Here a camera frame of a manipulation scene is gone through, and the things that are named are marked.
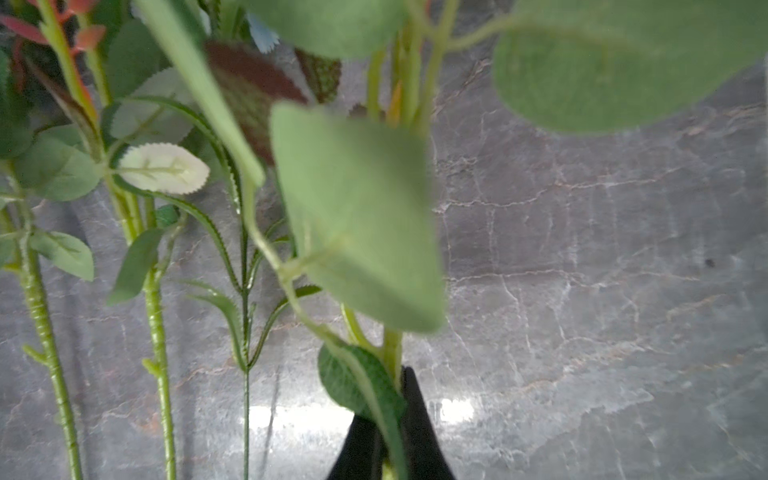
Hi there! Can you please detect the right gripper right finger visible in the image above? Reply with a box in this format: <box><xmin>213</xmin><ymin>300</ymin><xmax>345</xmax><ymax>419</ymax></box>
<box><xmin>400</xmin><ymin>366</ymin><xmax>456</xmax><ymax>480</ymax></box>

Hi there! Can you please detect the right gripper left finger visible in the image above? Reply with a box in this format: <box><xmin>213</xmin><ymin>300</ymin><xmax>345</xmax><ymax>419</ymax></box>
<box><xmin>326</xmin><ymin>415</ymin><xmax>384</xmax><ymax>480</ymax></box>

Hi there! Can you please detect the teal rose branch remaining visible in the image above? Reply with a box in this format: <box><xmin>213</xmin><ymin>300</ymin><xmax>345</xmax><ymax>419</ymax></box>
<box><xmin>137</xmin><ymin>1</ymin><xmax>767</xmax><ymax>479</ymax></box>

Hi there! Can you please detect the teal rose branch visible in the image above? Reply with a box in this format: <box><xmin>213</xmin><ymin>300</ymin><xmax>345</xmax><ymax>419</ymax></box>
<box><xmin>0</xmin><ymin>0</ymin><xmax>97</xmax><ymax>480</ymax></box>
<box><xmin>32</xmin><ymin>1</ymin><xmax>191</xmax><ymax>479</ymax></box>

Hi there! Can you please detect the small blue carnation stem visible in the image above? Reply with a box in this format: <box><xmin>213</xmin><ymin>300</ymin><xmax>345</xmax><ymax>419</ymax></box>
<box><xmin>109</xmin><ymin>94</ymin><xmax>288</xmax><ymax>409</ymax></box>

